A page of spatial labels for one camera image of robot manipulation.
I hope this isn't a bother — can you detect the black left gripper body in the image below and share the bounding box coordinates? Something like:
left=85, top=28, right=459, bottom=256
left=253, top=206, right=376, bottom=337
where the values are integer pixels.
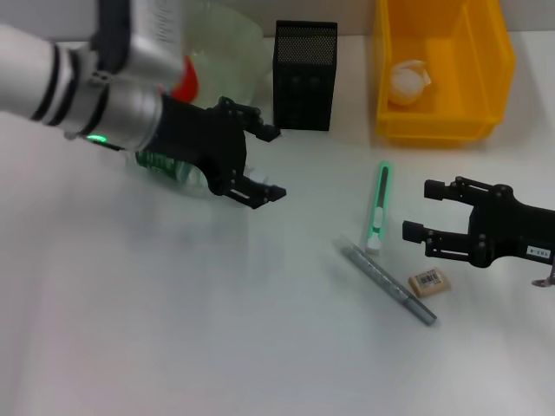
left=151, top=94, right=251, bottom=198

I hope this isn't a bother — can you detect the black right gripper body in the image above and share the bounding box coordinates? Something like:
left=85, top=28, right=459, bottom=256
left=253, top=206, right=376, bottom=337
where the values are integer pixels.
left=466, top=183, right=555, bottom=270

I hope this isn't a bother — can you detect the green utility knife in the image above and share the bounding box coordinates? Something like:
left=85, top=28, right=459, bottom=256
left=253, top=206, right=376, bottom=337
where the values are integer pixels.
left=362, top=160, right=395, bottom=255

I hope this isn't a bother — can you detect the beige eraser with barcode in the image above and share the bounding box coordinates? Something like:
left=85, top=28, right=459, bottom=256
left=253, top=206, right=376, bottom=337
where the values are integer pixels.
left=408, top=267, right=452, bottom=299

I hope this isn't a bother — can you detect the red orange fruit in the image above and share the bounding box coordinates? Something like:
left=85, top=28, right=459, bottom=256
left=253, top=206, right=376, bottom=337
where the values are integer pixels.
left=170, top=55, right=201, bottom=103

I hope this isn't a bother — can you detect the clear bottle green label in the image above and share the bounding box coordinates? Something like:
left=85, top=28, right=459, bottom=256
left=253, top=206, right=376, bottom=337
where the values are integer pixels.
left=123, top=149, right=271, bottom=201

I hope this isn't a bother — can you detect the grey marker pen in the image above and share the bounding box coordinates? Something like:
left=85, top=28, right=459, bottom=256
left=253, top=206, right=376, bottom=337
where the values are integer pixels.
left=333, top=236, right=438, bottom=327

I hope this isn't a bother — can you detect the white paper ball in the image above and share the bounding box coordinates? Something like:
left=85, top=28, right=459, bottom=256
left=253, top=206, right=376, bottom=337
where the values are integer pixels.
left=387, top=59, right=434, bottom=107

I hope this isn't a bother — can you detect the black mesh pen holder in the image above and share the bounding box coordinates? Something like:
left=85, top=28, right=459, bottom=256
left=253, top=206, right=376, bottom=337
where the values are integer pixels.
left=272, top=19, right=339, bottom=132

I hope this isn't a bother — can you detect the translucent wavy fruit plate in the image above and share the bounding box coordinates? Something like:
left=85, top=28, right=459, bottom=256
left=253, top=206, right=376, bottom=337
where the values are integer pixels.
left=178, top=1, right=271, bottom=119

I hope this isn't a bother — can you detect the yellow plastic bin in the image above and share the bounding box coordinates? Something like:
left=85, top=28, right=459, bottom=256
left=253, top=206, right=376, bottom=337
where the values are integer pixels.
left=373, top=0, right=518, bottom=147

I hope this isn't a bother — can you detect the right gripper cable with plugs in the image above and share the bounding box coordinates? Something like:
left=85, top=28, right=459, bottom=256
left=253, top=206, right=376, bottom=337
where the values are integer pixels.
left=532, top=254, right=555, bottom=288

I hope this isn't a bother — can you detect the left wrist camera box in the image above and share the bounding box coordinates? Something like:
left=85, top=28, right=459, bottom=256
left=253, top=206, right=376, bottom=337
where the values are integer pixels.
left=88, top=0, right=186, bottom=88

